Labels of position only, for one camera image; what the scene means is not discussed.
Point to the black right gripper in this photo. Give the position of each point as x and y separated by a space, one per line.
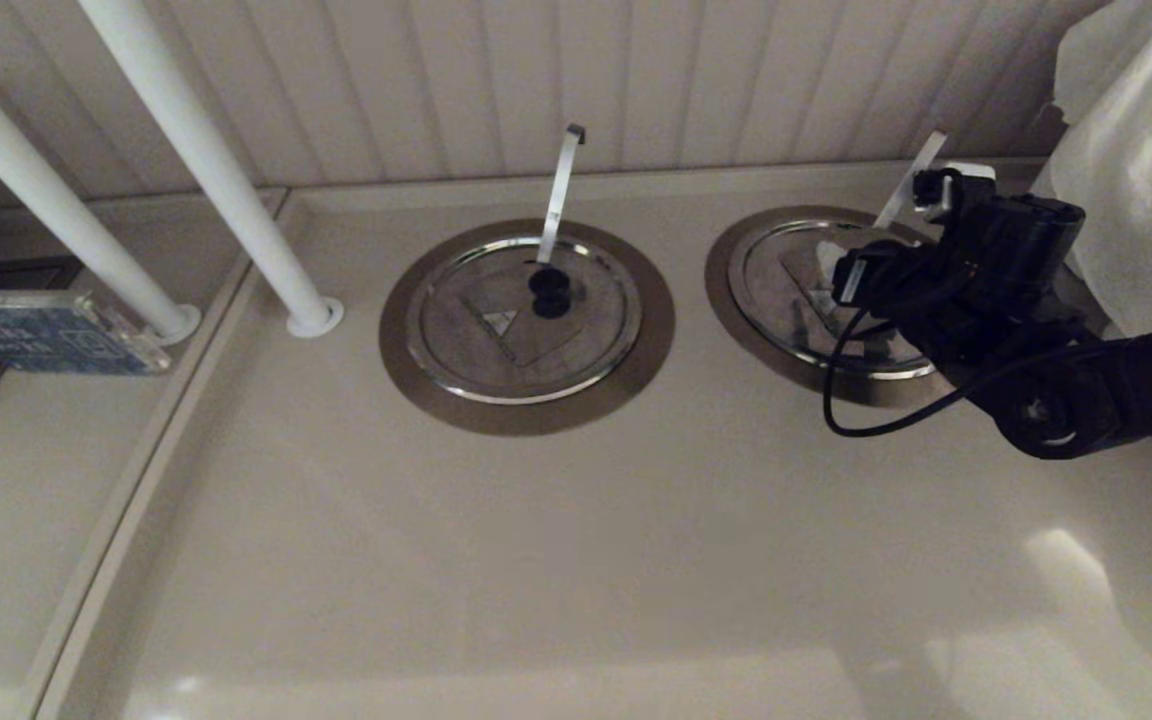
966 320

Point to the steel lid with black knob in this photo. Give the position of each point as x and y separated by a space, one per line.
496 360
776 300

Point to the brown round well rim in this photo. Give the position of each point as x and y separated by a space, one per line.
736 330
536 420

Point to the white slanted pole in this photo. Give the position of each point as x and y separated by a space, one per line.
46 190
201 150

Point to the blue sign in acrylic holder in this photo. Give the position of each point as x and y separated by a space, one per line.
46 335

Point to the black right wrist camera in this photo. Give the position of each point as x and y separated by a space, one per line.
1021 240

